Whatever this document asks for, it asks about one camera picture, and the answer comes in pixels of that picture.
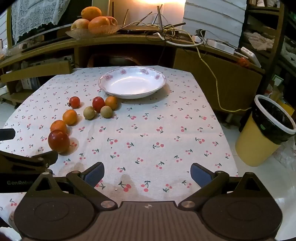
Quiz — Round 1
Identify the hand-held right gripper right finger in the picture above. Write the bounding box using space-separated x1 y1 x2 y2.
178 162 270 210

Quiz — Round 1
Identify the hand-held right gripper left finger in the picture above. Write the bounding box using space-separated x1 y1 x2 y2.
28 162 118 210

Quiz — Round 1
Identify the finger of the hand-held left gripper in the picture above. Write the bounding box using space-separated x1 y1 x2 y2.
0 150 59 173
0 128 16 141

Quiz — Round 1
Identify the large red tomato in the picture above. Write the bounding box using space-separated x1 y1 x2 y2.
48 129 70 154

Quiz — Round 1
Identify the small orange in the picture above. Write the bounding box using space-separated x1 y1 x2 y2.
63 109 78 126
50 120 67 133
105 96 118 110

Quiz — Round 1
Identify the tan longan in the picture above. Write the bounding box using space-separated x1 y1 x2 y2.
83 106 96 120
100 106 113 118

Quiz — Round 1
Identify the small red tomato with stem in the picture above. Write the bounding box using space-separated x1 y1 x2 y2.
68 96 81 109

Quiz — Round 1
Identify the oval red tomato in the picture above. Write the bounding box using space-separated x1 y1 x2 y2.
92 97 105 113

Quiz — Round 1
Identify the floral white plate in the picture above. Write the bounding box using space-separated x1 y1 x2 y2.
98 66 166 100

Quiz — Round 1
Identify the yellow trash bin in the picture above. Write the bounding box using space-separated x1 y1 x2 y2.
235 95 296 167

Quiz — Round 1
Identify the cherry print tablecloth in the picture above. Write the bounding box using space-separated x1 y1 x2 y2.
0 65 238 232

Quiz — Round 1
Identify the black bin with white rim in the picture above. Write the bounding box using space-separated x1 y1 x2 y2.
251 97 294 145

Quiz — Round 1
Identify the clear plastic bag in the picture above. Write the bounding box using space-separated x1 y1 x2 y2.
274 139 296 168

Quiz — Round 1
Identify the wooden desk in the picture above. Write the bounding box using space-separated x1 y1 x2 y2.
0 30 266 116

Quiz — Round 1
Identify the black monitor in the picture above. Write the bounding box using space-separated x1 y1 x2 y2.
7 0 93 50

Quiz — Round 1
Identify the white lace cloth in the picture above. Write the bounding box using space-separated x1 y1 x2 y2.
11 0 71 43

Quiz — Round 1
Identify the glass fruit bowl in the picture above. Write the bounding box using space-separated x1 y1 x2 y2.
65 24 122 39

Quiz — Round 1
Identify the pale yellow apple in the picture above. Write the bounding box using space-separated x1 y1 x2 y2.
70 19 90 30

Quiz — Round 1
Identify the large orange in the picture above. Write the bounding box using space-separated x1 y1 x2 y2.
81 6 102 21
88 16 110 35

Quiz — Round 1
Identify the crumpled white cloth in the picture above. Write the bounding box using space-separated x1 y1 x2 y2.
244 31 277 51

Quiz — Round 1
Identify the black router with antennas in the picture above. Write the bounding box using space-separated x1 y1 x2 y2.
112 6 186 35

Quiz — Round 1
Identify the white slatted panel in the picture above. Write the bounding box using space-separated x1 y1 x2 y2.
183 0 248 48

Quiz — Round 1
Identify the dark metal shelf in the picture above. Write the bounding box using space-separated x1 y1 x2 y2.
238 0 296 93

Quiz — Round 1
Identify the tangle of cables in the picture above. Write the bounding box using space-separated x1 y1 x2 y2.
129 14 252 113

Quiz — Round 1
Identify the white cable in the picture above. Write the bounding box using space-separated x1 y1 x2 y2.
153 31 206 47

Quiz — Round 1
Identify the black cable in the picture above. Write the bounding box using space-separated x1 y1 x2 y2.
158 30 176 68

